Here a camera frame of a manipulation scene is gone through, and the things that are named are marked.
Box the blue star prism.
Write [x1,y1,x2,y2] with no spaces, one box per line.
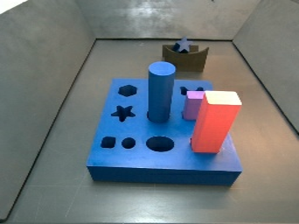
[173,37,193,53]

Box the black curved fixture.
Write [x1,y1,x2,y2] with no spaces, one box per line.
[163,45,210,72]

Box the purple square peg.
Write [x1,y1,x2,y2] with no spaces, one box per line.
[182,91,205,120]

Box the blue shape sorter base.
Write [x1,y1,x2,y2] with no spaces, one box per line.
[87,79,243,186]

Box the blue cylinder peg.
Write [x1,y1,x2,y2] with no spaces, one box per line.
[147,61,177,123]

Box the red rectangular peg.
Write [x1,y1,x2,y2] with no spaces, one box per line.
[191,91,242,153]

